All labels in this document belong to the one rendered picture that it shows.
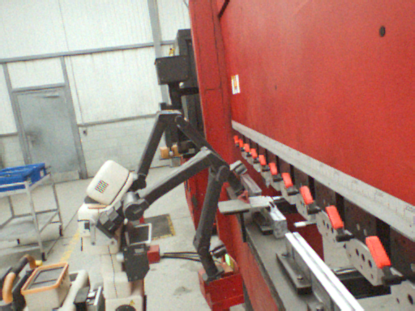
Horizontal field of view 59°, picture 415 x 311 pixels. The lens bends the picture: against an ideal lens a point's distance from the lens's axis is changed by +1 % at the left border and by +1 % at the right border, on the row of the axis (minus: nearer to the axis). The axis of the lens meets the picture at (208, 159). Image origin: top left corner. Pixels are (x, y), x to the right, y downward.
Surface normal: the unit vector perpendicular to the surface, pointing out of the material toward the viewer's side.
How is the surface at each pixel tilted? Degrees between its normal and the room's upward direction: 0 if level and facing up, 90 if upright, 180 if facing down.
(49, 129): 90
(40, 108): 90
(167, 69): 90
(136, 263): 90
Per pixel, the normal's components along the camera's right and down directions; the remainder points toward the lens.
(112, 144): 0.15, 0.16
